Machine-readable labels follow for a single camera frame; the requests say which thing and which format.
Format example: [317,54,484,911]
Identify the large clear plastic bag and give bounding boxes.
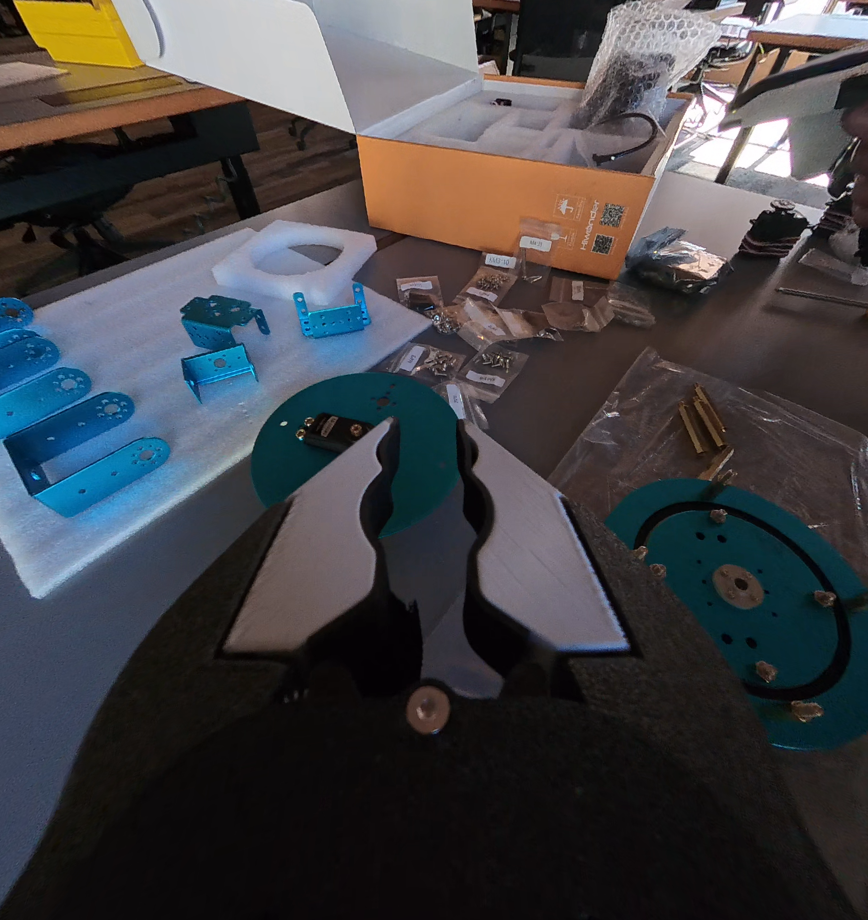
[548,345,868,651]

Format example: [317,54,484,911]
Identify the crumpled clear plastic wrap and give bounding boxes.
[799,229,868,290]

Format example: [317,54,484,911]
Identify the flat white foam sheet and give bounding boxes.
[0,227,451,602]

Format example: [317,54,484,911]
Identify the white foam tray with notch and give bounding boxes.
[210,218,379,308]

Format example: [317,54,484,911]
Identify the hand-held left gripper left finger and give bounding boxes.
[222,418,399,658]

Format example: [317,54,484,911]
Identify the stack of yellow boxes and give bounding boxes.
[12,0,149,70]

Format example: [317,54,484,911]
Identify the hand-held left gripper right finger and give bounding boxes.
[457,420,638,656]

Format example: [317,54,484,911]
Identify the white foam box insert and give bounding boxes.
[364,78,684,175]

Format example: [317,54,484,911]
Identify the silver antistatic bag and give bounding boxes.
[623,227,737,296]

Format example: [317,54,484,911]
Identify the blue metal U bracket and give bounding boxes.
[0,295,37,360]
[0,335,95,441]
[1,390,172,520]

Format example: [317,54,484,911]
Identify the blue round metal base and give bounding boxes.
[604,476,868,753]

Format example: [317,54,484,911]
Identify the orange cardboard box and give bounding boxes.
[109,0,695,281]

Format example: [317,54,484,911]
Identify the pile of small screw bags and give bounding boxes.
[375,214,659,426]

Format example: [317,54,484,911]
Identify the orange handle screwdriver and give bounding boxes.
[776,285,868,322]

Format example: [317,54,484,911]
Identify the black cable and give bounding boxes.
[591,110,661,169]

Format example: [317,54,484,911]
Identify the teal disc with servo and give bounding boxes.
[249,371,461,541]

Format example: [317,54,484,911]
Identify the blue multi-hole U bracket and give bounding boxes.
[291,281,374,340]

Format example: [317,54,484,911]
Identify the small blue metal bracket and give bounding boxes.
[180,342,260,405]

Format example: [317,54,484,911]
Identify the bubble wrap bundle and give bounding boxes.
[569,0,724,132]

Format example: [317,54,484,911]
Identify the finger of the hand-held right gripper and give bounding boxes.
[718,70,862,133]
[733,34,868,103]

